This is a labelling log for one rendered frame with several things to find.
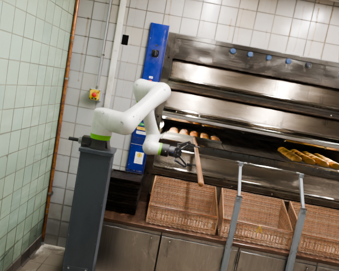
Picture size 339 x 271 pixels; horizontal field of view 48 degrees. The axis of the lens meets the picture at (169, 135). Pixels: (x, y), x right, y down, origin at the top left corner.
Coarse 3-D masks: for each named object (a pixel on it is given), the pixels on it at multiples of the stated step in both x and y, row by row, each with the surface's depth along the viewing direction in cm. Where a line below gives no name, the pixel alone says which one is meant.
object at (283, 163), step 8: (168, 144) 334; (176, 144) 334; (184, 144) 334; (216, 152) 333; (224, 152) 333; (232, 152) 333; (256, 160) 333; (264, 160) 332; (272, 160) 332; (280, 160) 337; (296, 168) 332; (304, 168) 332; (312, 168) 331; (320, 168) 333
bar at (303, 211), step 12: (204, 156) 296; (216, 156) 297; (240, 168) 294; (264, 168) 296; (276, 168) 295; (240, 180) 287; (300, 180) 293; (240, 192) 280; (300, 192) 287; (240, 204) 277; (300, 216) 276; (300, 228) 277; (228, 240) 281; (228, 252) 282; (288, 264) 281
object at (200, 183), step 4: (196, 144) 321; (196, 148) 297; (196, 152) 280; (196, 156) 264; (196, 160) 252; (196, 164) 241; (200, 164) 241; (196, 168) 231; (200, 168) 227; (200, 172) 216; (200, 176) 206; (200, 180) 198; (200, 184) 195
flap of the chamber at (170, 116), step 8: (176, 120) 335; (184, 120) 323; (192, 120) 316; (200, 120) 316; (216, 128) 334; (224, 128) 322; (232, 128) 315; (240, 128) 315; (264, 136) 326; (272, 136) 315; (280, 136) 314; (304, 144) 330; (312, 144) 318; (320, 144) 314; (328, 144) 314
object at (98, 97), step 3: (90, 90) 324; (93, 90) 324; (96, 90) 324; (99, 90) 324; (102, 90) 330; (90, 93) 325; (96, 93) 324; (99, 93) 324; (90, 96) 325; (96, 96) 325; (99, 96) 325; (90, 99) 326; (93, 99) 326; (96, 99) 325; (99, 99) 325
